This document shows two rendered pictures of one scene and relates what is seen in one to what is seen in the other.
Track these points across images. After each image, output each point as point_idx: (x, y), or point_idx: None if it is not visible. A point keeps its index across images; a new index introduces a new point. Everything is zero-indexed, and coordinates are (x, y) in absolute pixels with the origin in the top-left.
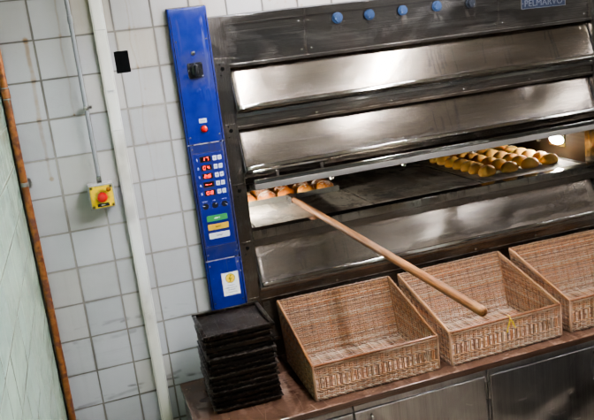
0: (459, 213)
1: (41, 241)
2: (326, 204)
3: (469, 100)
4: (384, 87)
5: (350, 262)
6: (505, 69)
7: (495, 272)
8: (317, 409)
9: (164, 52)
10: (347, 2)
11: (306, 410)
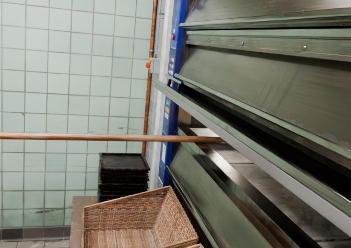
0: (264, 247)
1: (151, 82)
2: None
3: (316, 72)
4: (225, 22)
5: (191, 197)
6: (343, 13)
7: None
8: (70, 232)
9: None
10: None
11: (73, 227)
